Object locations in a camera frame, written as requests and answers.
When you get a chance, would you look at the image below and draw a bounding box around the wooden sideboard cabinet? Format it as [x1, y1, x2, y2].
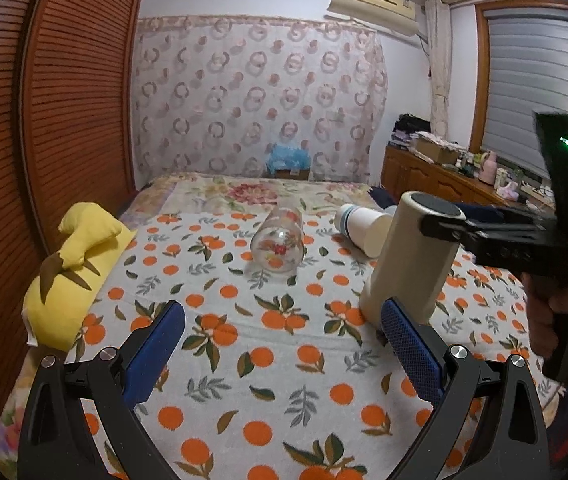
[380, 145, 554, 214]

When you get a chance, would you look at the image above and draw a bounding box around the orange print white blanket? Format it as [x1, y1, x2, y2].
[28, 211, 565, 480]

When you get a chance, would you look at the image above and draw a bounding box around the stack of folded clothes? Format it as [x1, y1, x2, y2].
[390, 114, 430, 148]

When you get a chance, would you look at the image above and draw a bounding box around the cardboard box on cabinet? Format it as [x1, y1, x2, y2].
[415, 138, 459, 165]

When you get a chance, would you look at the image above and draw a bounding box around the small cardboard box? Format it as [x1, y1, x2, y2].
[274, 168, 310, 181]

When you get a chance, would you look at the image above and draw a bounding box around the yellow plush pillow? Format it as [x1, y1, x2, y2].
[21, 202, 135, 352]

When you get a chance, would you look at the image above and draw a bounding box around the brown louvered wardrobe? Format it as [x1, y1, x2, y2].
[0, 0, 140, 411]

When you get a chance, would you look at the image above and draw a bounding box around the wall air conditioner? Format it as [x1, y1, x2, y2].
[327, 0, 419, 37]

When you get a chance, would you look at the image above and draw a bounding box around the blue plastic bag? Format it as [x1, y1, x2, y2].
[267, 144, 311, 174]

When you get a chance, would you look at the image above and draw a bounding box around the cream insulated tumbler cup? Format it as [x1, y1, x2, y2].
[359, 191, 465, 328]

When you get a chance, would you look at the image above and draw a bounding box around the grey window blind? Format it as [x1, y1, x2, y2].
[482, 8, 568, 177]

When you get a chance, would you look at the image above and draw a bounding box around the floral bed sheet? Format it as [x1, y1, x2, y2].
[120, 172, 380, 229]

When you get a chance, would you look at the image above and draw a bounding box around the tied beige window curtain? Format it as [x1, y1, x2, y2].
[425, 0, 452, 139]

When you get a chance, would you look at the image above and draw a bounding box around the white striped paper cup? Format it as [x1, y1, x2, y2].
[334, 204, 392, 259]

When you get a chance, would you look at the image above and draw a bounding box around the right hand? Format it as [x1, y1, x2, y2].
[520, 273, 568, 359]

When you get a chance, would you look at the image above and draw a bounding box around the patterned lace curtain cover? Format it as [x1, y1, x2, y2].
[131, 15, 388, 183]

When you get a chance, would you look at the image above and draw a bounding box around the pink thermos jug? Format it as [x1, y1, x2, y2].
[478, 151, 498, 186]

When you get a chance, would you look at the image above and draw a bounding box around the clear floral glass cup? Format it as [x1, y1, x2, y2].
[250, 205, 305, 274]

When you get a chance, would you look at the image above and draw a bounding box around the pink tissue pack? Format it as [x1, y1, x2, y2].
[496, 181, 519, 202]

